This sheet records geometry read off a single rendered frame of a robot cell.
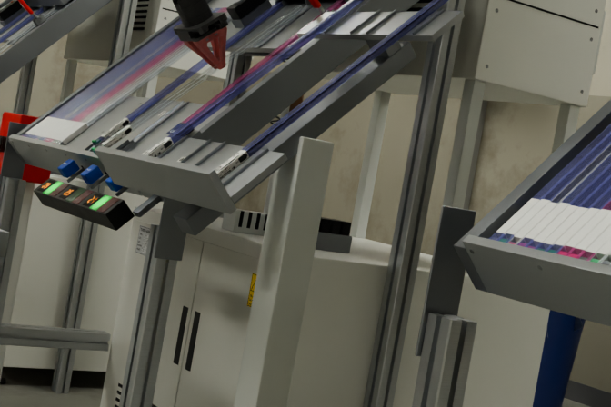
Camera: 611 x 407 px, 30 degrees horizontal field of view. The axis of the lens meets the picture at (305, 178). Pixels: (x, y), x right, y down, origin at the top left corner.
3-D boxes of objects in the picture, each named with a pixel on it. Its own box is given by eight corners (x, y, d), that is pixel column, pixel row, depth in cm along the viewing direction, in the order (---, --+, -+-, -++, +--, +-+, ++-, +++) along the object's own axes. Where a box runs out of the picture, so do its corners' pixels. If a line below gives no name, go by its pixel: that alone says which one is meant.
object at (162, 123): (161, 185, 188) (151, 170, 187) (25, 151, 243) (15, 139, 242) (244, 119, 196) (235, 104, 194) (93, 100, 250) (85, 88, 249)
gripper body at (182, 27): (203, 21, 217) (186, -15, 214) (230, 21, 208) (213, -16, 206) (175, 37, 214) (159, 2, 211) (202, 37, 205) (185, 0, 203)
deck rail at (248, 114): (169, 203, 187) (149, 173, 185) (164, 202, 189) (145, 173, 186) (452, -26, 215) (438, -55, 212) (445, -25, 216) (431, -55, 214)
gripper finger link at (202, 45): (224, 59, 219) (203, 14, 215) (243, 59, 213) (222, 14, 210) (195, 75, 216) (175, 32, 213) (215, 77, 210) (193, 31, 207)
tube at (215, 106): (134, 173, 170) (129, 165, 169) (129, 173, 171) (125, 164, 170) (364, 0, 191) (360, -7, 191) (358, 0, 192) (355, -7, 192)
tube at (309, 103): (206, 191, 153) (203, 184, 152) (201, 190, 154) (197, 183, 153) (451, -2, 174) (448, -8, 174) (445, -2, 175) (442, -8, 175)
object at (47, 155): (163, 203, 189) (141, 168, 186) (26, 164, 244) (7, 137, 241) (169, 198, 189) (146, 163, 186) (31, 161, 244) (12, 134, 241)
